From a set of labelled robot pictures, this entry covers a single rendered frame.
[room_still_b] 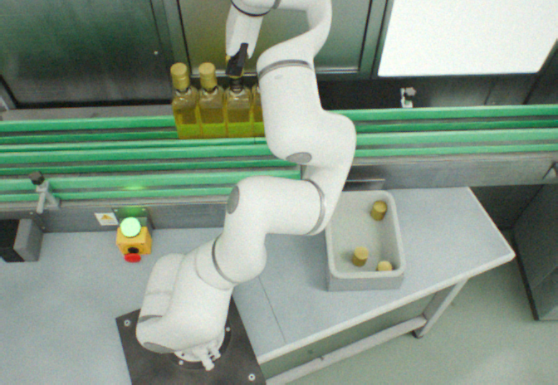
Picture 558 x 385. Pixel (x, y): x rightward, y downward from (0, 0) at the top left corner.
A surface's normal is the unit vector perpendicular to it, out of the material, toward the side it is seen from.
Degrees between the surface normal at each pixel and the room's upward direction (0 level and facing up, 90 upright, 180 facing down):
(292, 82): 14
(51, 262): 0
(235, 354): 2
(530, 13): 90
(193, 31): 90
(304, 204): 46
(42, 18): 90
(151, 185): 90
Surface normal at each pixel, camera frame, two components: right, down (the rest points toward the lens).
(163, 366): -0.03, -0.56
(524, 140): 0.04, 0.84
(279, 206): 0.63, 0.08
